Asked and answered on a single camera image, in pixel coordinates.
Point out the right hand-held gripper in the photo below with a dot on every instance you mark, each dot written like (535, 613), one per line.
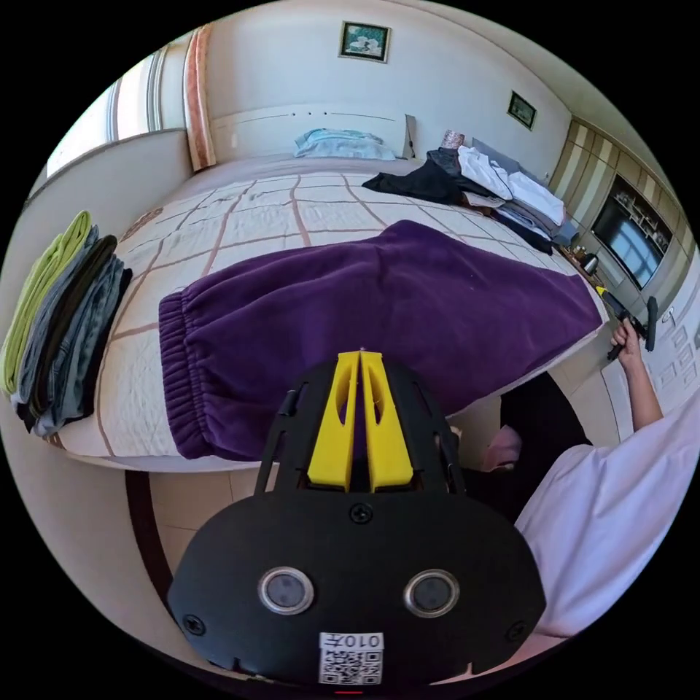
(629, 319)

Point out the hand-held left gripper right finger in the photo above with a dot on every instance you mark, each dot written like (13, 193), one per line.
(391, 443)

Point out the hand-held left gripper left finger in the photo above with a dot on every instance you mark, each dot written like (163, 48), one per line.
(328, 437)

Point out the purple pants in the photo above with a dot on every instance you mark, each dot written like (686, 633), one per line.
(383, 306)

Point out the person's right forearm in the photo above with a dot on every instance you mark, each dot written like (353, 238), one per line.
(645, 391)

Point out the person's right hand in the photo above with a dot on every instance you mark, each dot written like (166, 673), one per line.
(629, 344)

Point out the loose pile of clothes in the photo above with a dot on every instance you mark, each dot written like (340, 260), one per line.
(492, 186)

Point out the small dark framed picture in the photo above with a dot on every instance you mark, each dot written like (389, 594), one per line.
(522, 110)

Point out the person's body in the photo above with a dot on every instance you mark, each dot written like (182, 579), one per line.
(601, 519)

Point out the bed with checked quilt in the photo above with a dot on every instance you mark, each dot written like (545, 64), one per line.
(257, 213)

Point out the neat stack of folded clothes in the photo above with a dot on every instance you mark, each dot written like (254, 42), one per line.
(65, 306)

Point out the light blue pillow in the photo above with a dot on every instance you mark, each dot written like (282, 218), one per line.
(344, 143)

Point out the framed flower picture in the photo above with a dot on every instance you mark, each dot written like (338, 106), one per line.
(365, 41)

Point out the pink striped curtain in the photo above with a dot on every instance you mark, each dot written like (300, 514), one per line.
(198, 98)

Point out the window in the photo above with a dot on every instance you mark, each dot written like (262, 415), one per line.
(126, 104)

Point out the wall cupboard with television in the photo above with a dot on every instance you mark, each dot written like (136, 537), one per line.
(623, 229)

